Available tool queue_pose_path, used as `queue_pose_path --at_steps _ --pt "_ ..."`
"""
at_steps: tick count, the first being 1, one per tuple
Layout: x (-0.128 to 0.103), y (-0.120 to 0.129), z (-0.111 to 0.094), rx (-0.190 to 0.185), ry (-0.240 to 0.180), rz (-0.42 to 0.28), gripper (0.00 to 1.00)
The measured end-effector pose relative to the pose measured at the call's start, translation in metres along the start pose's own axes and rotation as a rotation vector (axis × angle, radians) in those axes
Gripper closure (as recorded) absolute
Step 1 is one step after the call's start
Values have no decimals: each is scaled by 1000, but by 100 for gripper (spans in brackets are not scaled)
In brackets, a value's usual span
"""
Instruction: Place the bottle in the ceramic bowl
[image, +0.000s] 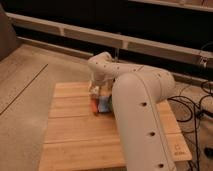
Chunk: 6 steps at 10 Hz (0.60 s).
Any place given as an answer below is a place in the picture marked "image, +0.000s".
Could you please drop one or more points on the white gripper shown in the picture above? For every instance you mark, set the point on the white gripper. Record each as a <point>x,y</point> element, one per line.
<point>95,91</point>

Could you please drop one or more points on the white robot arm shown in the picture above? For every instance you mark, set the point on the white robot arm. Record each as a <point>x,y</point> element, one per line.
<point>136,91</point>

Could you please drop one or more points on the green ceramic bowl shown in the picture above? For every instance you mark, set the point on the green ceramic bowl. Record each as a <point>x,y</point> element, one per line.
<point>110,104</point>

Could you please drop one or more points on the blue sponge block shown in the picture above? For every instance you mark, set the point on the blue sponge block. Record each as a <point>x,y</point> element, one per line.
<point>103,105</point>

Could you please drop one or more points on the small orange carrot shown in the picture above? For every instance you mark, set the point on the small orange carrot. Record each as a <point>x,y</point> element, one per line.
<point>94,107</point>

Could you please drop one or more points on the wooden board table top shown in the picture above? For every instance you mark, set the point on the wooden board table top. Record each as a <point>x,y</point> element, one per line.
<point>75,138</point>

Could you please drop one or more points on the white window frame rail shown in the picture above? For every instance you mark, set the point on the white window frame rail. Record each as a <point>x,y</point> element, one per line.
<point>200,58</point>

